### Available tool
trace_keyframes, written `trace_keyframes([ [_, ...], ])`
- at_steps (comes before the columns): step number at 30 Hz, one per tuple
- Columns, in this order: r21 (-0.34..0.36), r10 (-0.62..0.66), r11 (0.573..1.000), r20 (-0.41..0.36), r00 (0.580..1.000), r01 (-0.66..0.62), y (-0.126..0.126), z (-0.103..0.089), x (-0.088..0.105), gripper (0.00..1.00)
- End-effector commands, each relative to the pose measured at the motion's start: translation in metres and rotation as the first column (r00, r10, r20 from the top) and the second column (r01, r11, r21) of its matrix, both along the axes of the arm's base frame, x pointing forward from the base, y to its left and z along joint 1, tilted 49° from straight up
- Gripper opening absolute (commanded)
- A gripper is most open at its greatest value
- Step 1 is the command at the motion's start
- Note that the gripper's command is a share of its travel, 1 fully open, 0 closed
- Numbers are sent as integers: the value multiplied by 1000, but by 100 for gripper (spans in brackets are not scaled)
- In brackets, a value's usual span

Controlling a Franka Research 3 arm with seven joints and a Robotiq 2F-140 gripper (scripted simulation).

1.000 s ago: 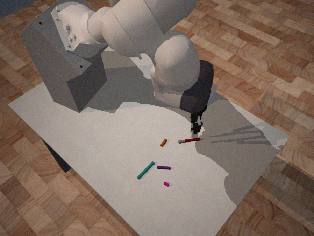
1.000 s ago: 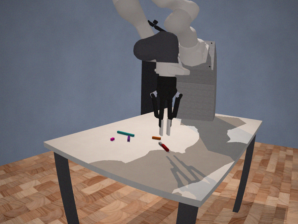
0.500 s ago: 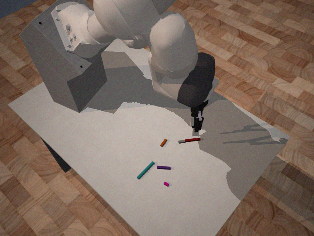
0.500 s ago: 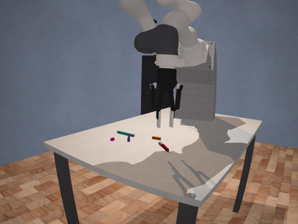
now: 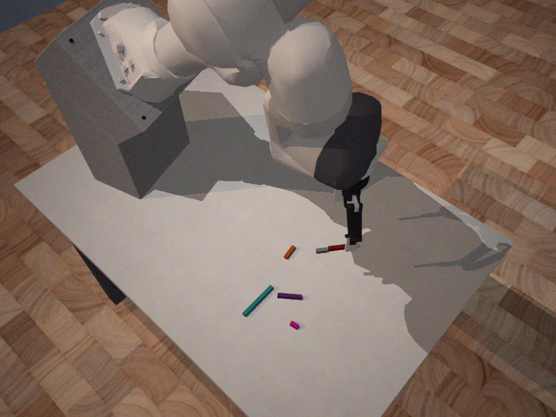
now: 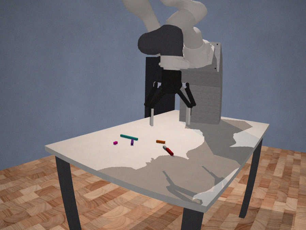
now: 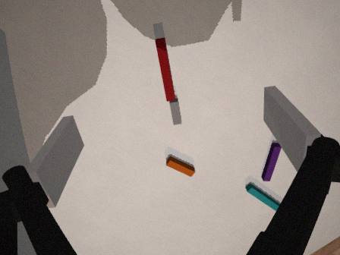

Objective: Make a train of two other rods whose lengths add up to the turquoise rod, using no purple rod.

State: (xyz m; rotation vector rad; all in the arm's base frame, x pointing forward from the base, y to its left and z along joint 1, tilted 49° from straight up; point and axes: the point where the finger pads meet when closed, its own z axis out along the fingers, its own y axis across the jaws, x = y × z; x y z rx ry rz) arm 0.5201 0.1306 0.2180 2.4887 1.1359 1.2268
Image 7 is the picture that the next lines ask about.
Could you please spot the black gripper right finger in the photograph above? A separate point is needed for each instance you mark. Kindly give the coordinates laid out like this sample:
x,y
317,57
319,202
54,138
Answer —
x,y
290,229

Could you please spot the dark red rod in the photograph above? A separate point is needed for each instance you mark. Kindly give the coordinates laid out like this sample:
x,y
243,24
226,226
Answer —
x,y
165,69

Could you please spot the dark purple rod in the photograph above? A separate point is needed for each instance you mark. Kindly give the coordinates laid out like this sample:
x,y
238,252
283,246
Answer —
x,y
271,161

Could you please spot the turquoise rod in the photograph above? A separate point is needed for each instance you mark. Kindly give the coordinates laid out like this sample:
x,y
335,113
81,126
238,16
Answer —
x,y
262,196

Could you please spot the dark grey rectangular bar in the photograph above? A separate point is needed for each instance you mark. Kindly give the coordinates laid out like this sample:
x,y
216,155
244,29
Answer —
x,y
176,116

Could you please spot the orange rod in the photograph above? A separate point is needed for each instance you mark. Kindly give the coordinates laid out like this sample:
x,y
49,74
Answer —
x,y
180,166

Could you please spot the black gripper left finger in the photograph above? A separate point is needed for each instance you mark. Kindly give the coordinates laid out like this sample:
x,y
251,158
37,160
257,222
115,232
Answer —
x,y
34,190

